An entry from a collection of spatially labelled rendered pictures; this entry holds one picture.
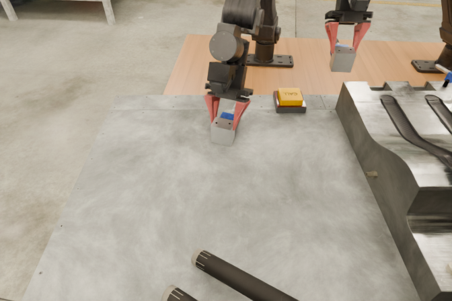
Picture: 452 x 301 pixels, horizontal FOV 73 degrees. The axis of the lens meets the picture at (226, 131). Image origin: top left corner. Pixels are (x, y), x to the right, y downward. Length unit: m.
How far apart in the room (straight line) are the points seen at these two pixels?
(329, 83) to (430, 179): 0.51
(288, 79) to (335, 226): 0.52
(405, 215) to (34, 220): 1.60
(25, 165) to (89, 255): 1.53
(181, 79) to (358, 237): 0.66
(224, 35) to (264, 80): 0.39
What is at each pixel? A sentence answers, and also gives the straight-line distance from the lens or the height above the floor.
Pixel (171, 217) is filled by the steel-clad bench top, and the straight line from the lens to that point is 0.62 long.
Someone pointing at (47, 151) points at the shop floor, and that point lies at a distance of 2.13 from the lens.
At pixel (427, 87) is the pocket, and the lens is 0.94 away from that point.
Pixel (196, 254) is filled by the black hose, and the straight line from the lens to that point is 0.54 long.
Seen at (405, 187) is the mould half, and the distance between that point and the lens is 0.60.
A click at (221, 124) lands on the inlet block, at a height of 0.85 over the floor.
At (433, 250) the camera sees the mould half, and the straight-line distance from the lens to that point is 0.60.
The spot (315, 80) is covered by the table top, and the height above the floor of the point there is 0.80.
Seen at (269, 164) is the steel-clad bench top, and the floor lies 0.80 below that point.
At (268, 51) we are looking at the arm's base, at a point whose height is 0.85.
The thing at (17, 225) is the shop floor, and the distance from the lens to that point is 1.83.
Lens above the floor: 1.31
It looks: 42 degrees down
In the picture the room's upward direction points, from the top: straight up
